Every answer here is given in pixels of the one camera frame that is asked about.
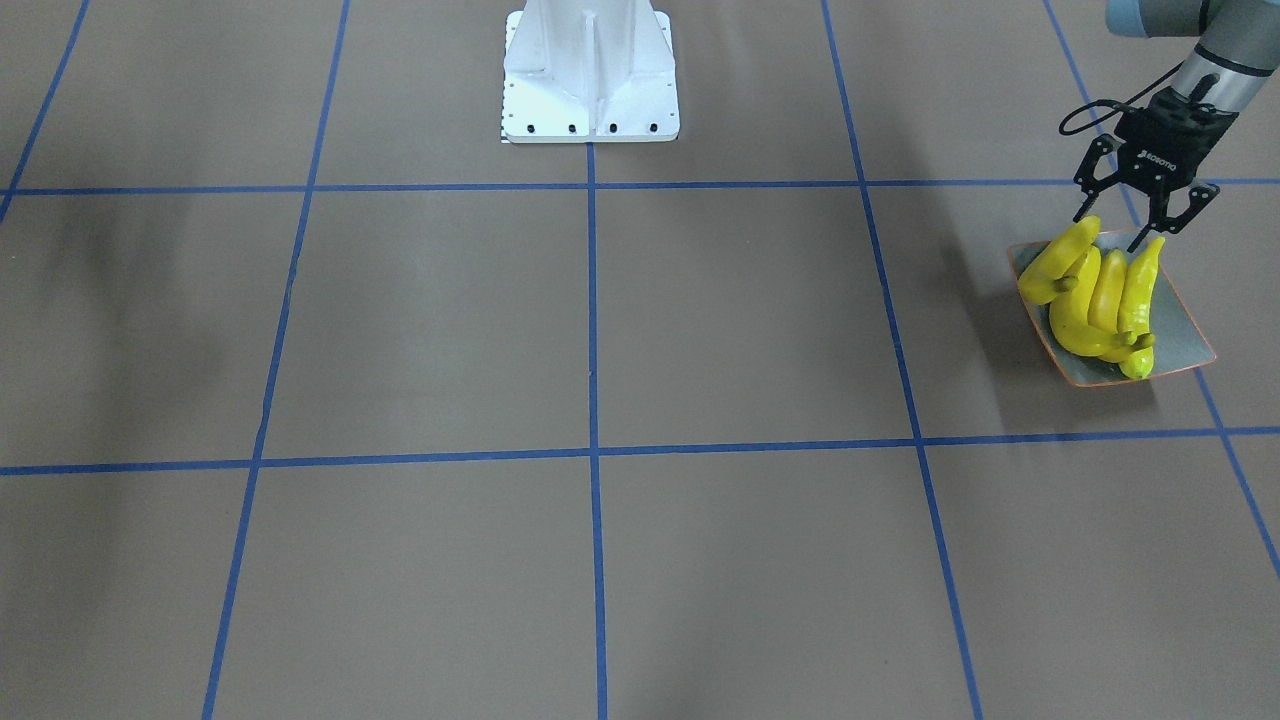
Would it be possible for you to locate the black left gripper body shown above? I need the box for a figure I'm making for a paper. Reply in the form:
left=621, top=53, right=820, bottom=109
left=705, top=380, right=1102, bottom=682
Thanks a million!
left=1114, top=90, right=1239, bottom=196

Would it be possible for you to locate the yellow banana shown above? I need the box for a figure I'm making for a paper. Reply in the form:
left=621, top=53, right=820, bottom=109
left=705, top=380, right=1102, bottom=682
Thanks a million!
left=1018, top=215, right=1101, bottom=306
left=1117, top=236, right=1166, bottom=380
left=1050, top=246, right=1139, bottom=357
left=1087, top=249, right=1128, bottom=334

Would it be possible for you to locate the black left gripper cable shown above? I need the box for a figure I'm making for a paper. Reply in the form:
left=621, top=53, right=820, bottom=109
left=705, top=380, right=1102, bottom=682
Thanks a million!
left=1059, top=61, right=1190, bottom=141

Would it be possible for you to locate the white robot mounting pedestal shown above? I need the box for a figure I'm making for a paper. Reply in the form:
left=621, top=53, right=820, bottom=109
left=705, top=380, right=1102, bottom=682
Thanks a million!
left=500, top=1, right=681, bottom=143

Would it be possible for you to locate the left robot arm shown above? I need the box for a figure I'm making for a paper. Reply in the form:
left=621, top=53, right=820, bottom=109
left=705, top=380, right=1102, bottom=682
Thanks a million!
left=1074, top=1, right=1279, bottom=252

